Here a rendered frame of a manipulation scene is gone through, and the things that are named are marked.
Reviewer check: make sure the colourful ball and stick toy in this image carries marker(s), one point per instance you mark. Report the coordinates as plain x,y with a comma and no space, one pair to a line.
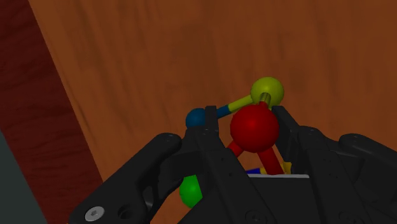
254,127

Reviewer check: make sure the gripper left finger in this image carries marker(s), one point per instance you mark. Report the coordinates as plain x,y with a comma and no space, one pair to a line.
211,155

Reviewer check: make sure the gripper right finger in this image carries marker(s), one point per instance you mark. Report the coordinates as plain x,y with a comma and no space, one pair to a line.
328,161

